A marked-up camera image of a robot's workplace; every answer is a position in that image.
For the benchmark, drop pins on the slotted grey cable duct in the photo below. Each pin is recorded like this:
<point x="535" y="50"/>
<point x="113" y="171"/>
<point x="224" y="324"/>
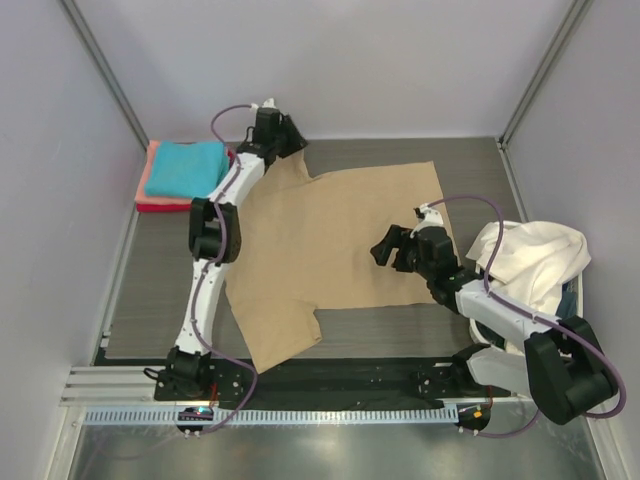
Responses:
<point x="197" y="416"/>

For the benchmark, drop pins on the folded pink t shirt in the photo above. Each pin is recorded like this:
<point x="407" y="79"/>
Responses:
<point x="168" y="176"/>

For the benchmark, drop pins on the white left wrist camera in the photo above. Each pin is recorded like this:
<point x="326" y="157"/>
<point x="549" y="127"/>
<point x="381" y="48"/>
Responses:
<point x="267" y="106"/>

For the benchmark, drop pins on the white t shirt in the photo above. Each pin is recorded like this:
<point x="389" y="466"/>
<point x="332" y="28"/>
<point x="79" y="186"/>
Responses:
<point x="535" y="259"/>

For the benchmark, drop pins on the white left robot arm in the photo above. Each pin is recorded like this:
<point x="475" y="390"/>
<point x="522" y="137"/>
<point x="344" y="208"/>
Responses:
<point x="214" y="240"/>

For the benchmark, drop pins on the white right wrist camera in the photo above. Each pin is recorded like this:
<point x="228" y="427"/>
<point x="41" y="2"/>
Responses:
<point x="427" y="216"/>

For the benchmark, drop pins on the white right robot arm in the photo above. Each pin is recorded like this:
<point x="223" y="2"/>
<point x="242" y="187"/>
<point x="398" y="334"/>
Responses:
<point x="561" y="368"/>

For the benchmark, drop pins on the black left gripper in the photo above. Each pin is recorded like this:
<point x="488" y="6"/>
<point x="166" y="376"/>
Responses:
<point x="297" y="140"/>

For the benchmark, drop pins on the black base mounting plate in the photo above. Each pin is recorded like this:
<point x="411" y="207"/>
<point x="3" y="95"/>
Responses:
<point x="378" y="384"/>

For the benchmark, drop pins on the white laundry basket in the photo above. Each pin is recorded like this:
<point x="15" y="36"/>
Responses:
<point x="571" y="304"/>

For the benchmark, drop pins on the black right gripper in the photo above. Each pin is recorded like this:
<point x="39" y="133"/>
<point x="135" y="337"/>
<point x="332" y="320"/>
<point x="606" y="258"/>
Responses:
<point x="393" y="238"/>

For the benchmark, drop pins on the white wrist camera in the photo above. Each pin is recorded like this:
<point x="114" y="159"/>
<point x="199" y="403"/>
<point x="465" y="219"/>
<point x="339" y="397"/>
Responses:
<point x="427" y="216"/>
<point x="267" y="106"/>

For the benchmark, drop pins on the beige t shirt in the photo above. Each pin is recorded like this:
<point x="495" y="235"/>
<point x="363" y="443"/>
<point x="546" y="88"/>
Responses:
<point x="306" y="245"/>

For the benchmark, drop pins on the aluminium rail left side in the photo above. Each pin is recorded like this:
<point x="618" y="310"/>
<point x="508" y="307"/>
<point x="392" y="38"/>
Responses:
<point x="107" y="385"/>

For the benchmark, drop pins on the folded blue t shirt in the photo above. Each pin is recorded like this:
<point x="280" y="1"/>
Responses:
<point x="185" y="170"/>

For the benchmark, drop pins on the left aluminium frame post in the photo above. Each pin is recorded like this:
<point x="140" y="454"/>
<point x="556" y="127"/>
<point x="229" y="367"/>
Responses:
<point x="101" y="63"/>

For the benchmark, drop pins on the aluminium frame post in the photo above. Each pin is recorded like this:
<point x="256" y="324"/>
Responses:
<point x="559" y="42"/>
<point x="101" y="63"/>

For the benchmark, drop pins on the right aluminium frame post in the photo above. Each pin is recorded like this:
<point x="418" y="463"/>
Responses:
<point x="559" y="42"/>

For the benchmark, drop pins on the folded red t shirt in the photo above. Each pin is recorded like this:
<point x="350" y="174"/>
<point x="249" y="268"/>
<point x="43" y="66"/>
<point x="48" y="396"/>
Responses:
<point x="160" y="207"/>

